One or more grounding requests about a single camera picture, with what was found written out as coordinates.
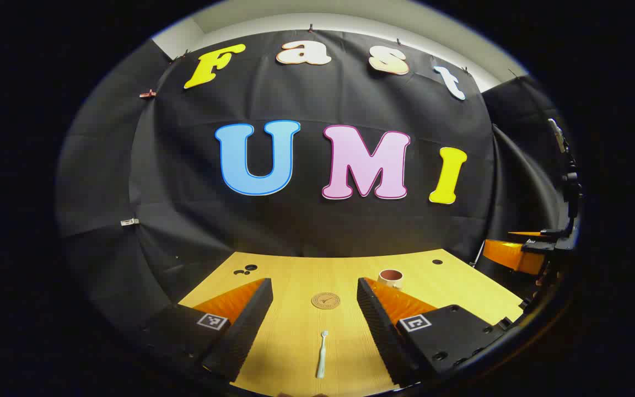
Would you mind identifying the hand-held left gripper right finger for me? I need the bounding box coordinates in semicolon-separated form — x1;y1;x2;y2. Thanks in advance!
357;277;509;389

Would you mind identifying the round cork coaster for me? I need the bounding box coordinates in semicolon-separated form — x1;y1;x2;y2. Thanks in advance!
311;292;342;310

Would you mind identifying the beige cup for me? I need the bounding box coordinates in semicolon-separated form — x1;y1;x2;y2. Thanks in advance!
377;269;405;292

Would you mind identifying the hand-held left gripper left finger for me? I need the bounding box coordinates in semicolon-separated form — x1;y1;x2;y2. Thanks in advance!
141;277;274;383

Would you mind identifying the black backdrop cloth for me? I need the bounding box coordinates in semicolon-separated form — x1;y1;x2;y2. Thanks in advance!
56;30;569;331

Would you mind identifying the pale green toothbrush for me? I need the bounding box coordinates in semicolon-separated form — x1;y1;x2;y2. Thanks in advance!
316;330;330;379

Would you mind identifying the yellow wooden desktop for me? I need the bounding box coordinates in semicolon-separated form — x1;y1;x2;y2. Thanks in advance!
179;249;525;397

